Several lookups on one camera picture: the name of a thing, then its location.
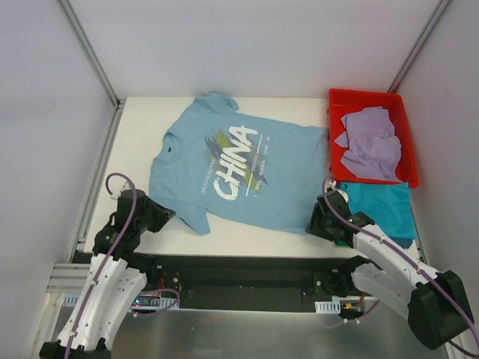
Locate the light blue printed t-shirt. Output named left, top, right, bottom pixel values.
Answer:
left=149, top=93, right=329, bottom=235

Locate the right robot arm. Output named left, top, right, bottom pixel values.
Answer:
left=306, top=190, right=478, bottom=349

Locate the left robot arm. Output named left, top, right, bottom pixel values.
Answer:
left=39, top=189, right=175, bottom=358

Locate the green folded t-shirt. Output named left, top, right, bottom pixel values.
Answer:
left=335, top=241, right=349, bottom=248

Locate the teal folded t-shirt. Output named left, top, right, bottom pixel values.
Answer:
left=339, top=182, right=416, bottom=241

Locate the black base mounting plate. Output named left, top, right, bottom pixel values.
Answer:
left=73, top=251, right=375, bottom=311

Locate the dark blue folded t-shirt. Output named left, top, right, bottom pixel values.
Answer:
left=391, top=238, right=414, bottom=249

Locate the lavender t-shirt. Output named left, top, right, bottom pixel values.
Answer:
left=335, top=106, right=401, bottom=182

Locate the red plastic bin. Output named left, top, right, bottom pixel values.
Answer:
left=329, top=88, right=419, bottom=188

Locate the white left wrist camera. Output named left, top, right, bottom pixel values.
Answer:
left=110, top=185, right=132, bottom=200

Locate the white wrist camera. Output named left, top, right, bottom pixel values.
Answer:
left=110, top=185, right=132, bottom=200
left=322, top=174, right=349, bottom=203

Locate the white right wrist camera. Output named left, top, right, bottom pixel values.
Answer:
left=322, top=174, right=349, bottom=203

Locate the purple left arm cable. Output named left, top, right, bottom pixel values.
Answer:
left=61, top=172, right=180, bottom=359

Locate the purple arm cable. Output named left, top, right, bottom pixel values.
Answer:
left=322, top=174, right=479, bottom=356
left=61, top=172, right=180, bottom=359

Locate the right white cable duct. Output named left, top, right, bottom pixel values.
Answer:
left=315, top=301, right=366, bottom=314

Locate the white cable duct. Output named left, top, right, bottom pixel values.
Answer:
left=315, top=301, right=366, bottom=314
left=62, top=294, right=180, bottom=312

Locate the left white cable duct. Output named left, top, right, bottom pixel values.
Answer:
left=62, top=294, right=180, bottom=312

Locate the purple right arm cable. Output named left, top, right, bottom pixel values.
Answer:
left=322, top=174, right=479, bottom=356

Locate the left aluminium frame post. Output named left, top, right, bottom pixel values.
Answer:
left=56, top=0, right=121, bottom=109

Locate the aluminium frame post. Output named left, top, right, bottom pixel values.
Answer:
left=387, top=0, right=455, bottom=93
left=56, top=0, right=121, bottom=109

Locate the right aluminium frame post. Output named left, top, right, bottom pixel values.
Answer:
left=387, top=0, right=455, bottom=93

